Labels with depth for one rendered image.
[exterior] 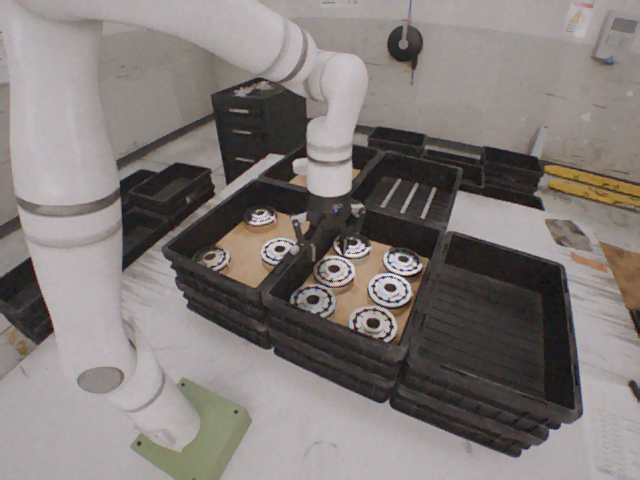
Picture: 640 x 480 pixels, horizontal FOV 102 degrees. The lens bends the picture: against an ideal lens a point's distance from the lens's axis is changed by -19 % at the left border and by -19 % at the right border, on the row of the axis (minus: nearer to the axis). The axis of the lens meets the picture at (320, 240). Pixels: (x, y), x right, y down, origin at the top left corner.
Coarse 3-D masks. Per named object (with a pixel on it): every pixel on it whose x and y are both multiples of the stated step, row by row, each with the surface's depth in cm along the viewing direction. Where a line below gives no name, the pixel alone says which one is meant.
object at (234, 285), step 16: (240, 192) 92; (304, 192) 91; (192, 224) 79; (176, 240) 75; (176, 256) 70; (288, 256) 70; (208, 272) 66; (272, 272) 67; (240, 288) 63; (256, 288) 62
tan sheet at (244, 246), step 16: (240, 224) 96; (288, 224) 96; (304, 224) 96; (224, 240) 90; (240, 240) 90; (256, 240) 90; (240, 256) 85; (256, 256) 85; (240, 272) 80; (256, 272) 80
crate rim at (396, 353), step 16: (368, 208) 85; (416, 224) 80; (432, 256) 70; (432, 272) 66; (272, 288) 63; (272, 304) 60; (288, 304) 59; (416, 304) 59; (304, 320) 58; (320, 320) 56; (416, 320) 56; (336, 336) 56; (352, 336) 54; (368, 336) 54; (384, 352) 52; (400, 352) 51
